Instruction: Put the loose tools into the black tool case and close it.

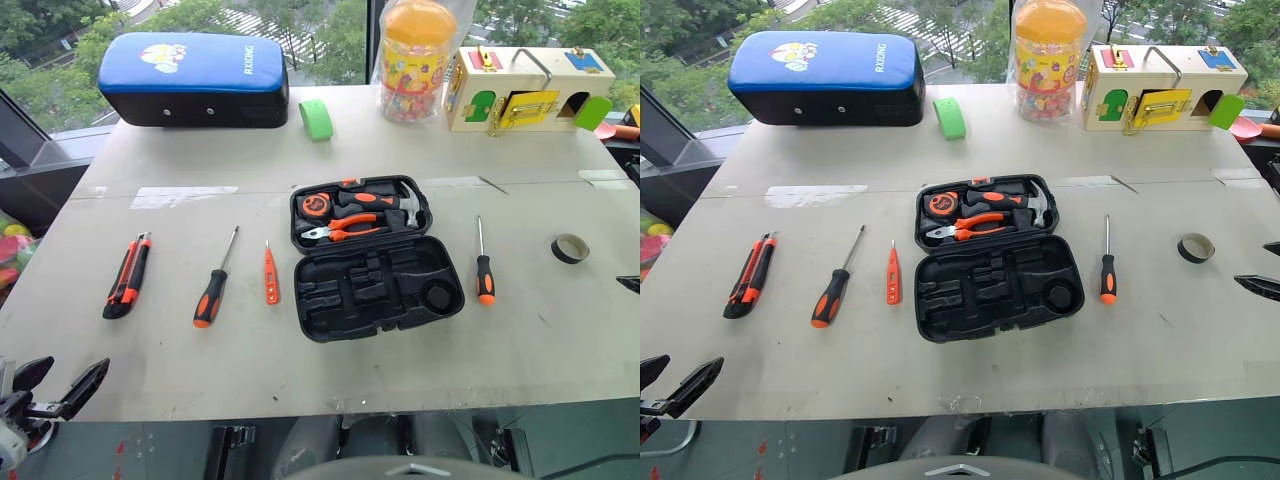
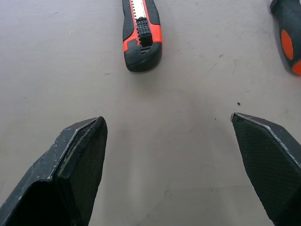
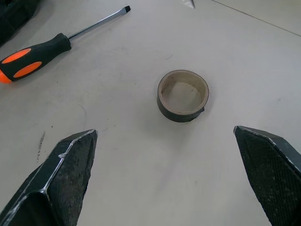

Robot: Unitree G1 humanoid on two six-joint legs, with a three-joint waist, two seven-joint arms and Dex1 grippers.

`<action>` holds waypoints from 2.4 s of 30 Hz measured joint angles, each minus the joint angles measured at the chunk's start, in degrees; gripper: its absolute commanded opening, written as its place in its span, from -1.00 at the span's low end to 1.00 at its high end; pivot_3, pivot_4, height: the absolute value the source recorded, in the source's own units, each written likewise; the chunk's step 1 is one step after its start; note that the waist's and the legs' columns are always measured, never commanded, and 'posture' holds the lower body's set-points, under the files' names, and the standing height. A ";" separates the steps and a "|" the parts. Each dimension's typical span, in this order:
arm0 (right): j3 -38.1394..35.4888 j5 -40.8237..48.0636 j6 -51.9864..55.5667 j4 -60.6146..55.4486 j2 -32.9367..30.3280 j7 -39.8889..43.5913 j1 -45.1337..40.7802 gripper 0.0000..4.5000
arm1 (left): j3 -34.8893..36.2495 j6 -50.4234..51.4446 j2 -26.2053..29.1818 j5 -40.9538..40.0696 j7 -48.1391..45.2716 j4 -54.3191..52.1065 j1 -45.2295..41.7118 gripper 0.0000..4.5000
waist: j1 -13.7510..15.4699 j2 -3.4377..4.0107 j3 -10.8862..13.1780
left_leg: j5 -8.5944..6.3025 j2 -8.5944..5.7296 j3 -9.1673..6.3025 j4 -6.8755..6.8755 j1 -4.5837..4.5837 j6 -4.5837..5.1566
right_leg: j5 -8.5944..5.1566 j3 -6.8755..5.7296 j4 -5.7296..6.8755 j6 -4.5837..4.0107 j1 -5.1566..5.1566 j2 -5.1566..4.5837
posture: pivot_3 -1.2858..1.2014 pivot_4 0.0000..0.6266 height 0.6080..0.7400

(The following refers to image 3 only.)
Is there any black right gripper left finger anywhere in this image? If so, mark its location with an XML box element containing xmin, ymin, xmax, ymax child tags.
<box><xmin>0</xmin><ymin>129</ymin><xmax>98</xmax><ymax>226</ymax></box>

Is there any orange black flathead screwdriver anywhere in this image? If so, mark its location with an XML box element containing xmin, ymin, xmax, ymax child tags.
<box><xmin>0</xmin><ymin>6</ymin><xmax>132</xmax><ymax>84</ymax></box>

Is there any black tape roll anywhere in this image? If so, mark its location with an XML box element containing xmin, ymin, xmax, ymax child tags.
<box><xmin>157</xmin><ymin>69</ymin><xmax>210</xmax><ymax>124</ymax></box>

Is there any black tool case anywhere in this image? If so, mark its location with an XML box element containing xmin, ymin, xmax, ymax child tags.
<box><xmin>0</xmin><ymin>0</ymin><xmax>40</xmax><ymax>47</ymax></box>

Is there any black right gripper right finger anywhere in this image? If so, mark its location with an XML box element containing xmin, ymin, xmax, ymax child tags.
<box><xmin>233</xmin><ymin>125</ymin><xmax>301</xmax><ymax>226</ymax></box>

